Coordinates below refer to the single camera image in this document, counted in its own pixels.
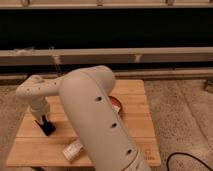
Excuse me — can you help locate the white sponge block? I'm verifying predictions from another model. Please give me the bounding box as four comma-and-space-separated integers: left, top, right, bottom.
113, 105, 120, 113

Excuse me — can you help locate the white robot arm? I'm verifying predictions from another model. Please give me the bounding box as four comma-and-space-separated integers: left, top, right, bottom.
16, 66, 151, 171

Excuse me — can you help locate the black floor cable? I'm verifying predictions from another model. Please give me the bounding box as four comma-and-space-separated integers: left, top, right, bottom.
166, 152, 213, 171

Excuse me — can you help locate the clear plastic bottle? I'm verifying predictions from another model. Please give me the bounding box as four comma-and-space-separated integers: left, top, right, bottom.
63, 140, 83, 161

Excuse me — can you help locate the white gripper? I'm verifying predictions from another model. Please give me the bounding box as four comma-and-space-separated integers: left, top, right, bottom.
30, 98, 51, 124

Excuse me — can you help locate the wooden table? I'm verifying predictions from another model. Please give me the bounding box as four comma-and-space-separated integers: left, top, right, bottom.
6, 80, 161, 168

